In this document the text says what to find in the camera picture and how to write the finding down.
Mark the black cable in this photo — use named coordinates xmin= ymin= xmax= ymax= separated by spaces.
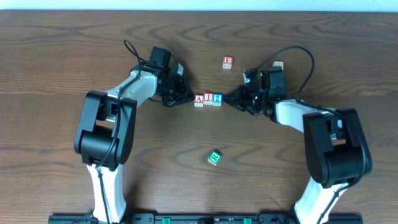
xmin=244 ymin=45 xmax=371 ymax=224
xmin=71 ymin=39 xmax=181 ymax=224

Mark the plain tan wooden block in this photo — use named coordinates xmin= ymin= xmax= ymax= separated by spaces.
xmin=272 ymin=61 xmax=284 ymax=70

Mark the red letter A block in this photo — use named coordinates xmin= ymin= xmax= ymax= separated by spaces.
xmin=194 ymin=95 xmax=204 ymax=107

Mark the left black cable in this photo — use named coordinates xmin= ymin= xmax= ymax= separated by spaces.
xmin=71 ymin=39 xmax=181 ymax=224

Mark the red letter I block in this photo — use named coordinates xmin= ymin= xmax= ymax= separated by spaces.
xmin=203 ymin=93 xmax=214 ymax=105

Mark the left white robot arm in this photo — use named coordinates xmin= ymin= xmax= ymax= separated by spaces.
xmin=74 ymin=62 xmax=193 ymax=223

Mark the right black cable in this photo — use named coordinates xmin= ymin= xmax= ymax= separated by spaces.
xmin=244 ymin=45 xmax=371 ymax=224

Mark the green letter R block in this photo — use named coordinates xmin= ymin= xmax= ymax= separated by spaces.
xmin=208 ymin=150 xmax=222 ymax=166

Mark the blue number 2 block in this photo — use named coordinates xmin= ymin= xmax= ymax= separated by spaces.
xmin=212 ymin=94 xmax=223 ymax=106

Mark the black mounting rail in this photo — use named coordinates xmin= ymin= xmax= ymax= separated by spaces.
xmin=48 ymin=213 xmax=364 ymax=224

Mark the red letter E block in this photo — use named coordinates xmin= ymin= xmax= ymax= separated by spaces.
xmin=222 ymin=56 xmax=233 ymax=69

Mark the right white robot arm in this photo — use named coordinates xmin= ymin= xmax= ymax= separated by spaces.
xmin=223 ymin=67 xmax=372 ymax=223

